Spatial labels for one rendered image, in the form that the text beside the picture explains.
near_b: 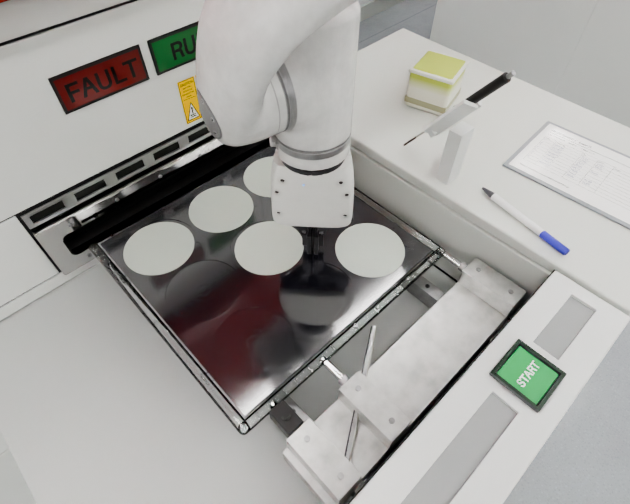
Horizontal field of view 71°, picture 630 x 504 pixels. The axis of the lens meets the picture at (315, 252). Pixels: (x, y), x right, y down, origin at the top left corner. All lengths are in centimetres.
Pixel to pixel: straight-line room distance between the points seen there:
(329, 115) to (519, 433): 36
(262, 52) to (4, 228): 48
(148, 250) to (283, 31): 44
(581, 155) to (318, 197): 43
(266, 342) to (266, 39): 36
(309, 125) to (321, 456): 34
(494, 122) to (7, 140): 69
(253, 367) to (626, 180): 58
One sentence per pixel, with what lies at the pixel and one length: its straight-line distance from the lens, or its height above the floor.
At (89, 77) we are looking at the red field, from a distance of 65.
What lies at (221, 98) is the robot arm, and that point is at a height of 121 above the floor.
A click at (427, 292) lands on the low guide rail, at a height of 85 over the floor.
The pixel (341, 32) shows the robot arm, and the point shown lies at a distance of 41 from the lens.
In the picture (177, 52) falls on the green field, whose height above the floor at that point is 110.
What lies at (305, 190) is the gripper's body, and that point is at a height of 104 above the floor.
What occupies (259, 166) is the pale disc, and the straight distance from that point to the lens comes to 78.
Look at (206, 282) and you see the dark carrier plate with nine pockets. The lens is 63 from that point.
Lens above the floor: 140
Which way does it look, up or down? 52 degrees down
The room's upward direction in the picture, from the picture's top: straight up
